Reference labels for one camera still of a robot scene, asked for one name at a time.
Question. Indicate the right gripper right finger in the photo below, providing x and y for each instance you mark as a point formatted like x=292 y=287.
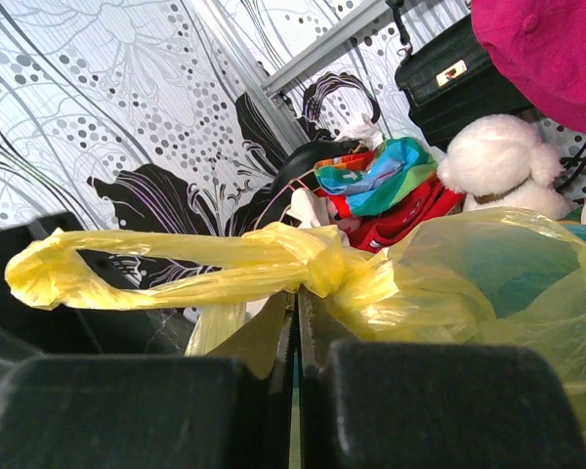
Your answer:
x=401 y=405

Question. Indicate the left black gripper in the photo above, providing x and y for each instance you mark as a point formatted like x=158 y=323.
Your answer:
x=26 y=332

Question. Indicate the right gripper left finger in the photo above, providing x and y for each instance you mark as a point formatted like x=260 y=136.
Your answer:
x=228 y=409

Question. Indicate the yellow trash bag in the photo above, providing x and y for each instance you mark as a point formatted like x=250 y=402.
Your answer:
x=425 y=288

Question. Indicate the teal trash bin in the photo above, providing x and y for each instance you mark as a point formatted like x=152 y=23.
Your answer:
x=544 y=268

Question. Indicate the cream canvas tote bag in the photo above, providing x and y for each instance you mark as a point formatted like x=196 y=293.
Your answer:
x=312 y=211

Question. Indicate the magenta fabric bag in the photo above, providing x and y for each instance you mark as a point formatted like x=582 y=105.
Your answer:
x=540 y=46

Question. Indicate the red cloth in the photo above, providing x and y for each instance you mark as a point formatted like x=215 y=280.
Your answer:
x=372 y=220

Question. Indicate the colourful printed cloth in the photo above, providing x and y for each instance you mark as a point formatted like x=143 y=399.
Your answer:
x=398 y=164

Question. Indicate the white sheep plush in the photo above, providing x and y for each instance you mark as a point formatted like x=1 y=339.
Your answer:
x=501 y=161

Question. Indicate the black leather handbag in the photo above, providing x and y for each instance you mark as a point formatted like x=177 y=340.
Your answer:
x=451 y=82

